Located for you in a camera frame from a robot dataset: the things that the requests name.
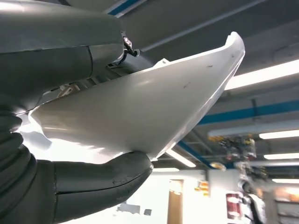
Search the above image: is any long ceiling light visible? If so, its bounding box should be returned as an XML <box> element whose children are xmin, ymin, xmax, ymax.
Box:
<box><xmin>259</xmin><ymin>130</ymin><xmax>299</xmax><ymax>140</ymax></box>
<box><xmin>165</xmin><ymin>149</ymin><xmax>197</xmax><ymax>168</ymax></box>
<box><xmin>264</xmin><ymin>153</ymin><xmax>299</xmax><ymax>161</ymax></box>
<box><xmin>272</xmin><ymin>178</ymin><xmax>299</xmax><ymax>184</ymax></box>
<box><xmin>153</xmin><ymin>167</ymin><xmax>180</xmax><ymax>173</ymax></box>
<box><xmin>224</xmin><ymin>59</ymin><xmax>299</xmax><ymax>91</ymax></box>

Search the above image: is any brown door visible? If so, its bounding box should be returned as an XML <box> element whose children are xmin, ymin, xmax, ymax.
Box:
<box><xmin>167</xmin><ymin>179</ymin><xmax>184</xmax><ymax>224</ymax></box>

